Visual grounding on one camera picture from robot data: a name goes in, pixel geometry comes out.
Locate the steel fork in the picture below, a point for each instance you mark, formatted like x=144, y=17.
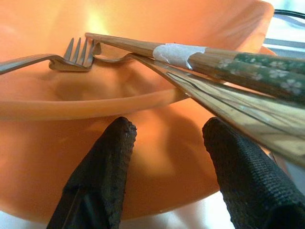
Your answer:
x=23, y=62

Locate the steel spoon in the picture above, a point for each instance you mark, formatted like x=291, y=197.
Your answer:
x=250, y=114

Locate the pale tape band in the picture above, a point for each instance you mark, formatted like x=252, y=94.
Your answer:
x=174, y=55

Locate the orange plastic bowl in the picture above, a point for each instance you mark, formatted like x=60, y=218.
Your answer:
x=35, y=155

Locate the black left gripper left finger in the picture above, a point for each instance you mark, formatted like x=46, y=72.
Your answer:
x=102, y=179

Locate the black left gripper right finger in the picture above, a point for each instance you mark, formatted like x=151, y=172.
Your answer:
x=250, y=190

